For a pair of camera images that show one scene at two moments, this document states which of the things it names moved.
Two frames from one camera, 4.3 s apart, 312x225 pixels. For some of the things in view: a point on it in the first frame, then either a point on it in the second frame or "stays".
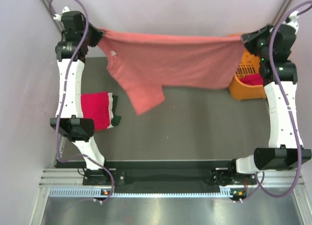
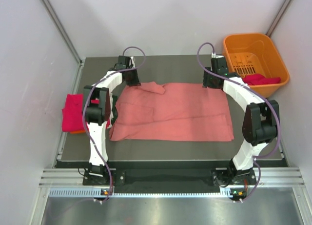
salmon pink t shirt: x=145 y=65 to x=154 y=112
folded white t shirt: x=110 y=109 stays
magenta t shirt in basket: x=255 y=79 stays
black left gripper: x=97 y=35 to x=135 y=82
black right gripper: x=249 y=39 to x=205 y=81
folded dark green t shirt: x=116 y=119 stays
